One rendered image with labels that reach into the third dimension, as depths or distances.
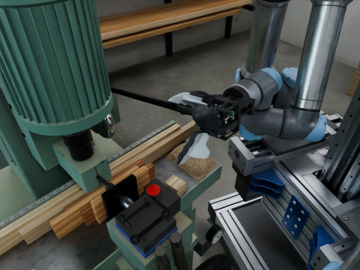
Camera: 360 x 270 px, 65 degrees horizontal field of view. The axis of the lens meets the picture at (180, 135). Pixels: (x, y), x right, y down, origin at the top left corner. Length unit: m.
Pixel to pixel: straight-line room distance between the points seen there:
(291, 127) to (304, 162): 0.42
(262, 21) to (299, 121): 0.29
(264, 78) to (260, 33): 0.19
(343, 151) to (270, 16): 0.50
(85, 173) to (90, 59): 0.26
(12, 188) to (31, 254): 0.35
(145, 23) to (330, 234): 2.35
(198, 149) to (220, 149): 1.62
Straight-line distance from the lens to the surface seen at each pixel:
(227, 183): 2.00
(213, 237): 0.95
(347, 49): 3.89
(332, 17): 0.79
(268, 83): 0.73
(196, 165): 0.80
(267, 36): 0.89
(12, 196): 1.03
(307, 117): 0.79
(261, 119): 0.77
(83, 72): 0.49
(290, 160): 1.17
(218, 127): 0.59
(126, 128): 2.45
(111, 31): 2.70
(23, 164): 0.86
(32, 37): 0.46
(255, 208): 1.64
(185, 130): 0.89
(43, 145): 0.73
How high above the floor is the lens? 1.50
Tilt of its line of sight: 40 degrees down
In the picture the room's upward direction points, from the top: straight up
